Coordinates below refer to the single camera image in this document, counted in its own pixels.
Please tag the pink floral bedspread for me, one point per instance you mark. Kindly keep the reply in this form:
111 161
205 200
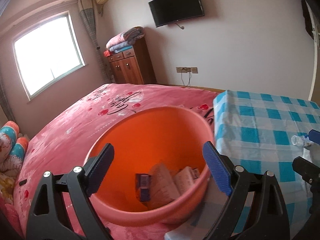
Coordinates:
65 142

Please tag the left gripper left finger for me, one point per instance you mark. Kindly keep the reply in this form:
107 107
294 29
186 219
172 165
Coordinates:
48 217

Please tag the wall power outlet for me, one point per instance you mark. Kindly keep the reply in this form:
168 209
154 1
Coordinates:
183 70

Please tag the grey plaid curtain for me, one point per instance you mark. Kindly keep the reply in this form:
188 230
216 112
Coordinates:
87 15

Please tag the white grey plastic mailer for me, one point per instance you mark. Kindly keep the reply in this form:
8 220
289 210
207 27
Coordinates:
186 178

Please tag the blue white checkered cloth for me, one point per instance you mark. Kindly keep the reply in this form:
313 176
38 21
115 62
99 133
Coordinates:
255 131

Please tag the black wall television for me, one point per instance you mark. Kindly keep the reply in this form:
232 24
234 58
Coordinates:
165 12

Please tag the window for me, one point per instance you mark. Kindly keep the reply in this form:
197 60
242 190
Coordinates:
46 53

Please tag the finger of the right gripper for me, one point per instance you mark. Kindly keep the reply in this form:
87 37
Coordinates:
314 136

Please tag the folded pink blanket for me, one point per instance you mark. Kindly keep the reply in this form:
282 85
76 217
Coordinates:
124 39

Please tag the colourful cartoon pillow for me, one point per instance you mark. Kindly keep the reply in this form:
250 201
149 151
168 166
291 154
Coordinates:
13 149

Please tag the white door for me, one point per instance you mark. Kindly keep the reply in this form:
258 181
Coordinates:
312 28

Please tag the wooden cabinet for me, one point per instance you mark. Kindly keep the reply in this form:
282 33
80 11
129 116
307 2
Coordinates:
133 65

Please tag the orange plastic bucket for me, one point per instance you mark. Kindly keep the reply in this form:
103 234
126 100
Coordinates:
173 136

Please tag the grey paper package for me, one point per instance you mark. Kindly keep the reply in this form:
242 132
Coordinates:
163 190

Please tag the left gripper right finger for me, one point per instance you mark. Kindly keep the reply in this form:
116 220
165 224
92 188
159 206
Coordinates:
267 218

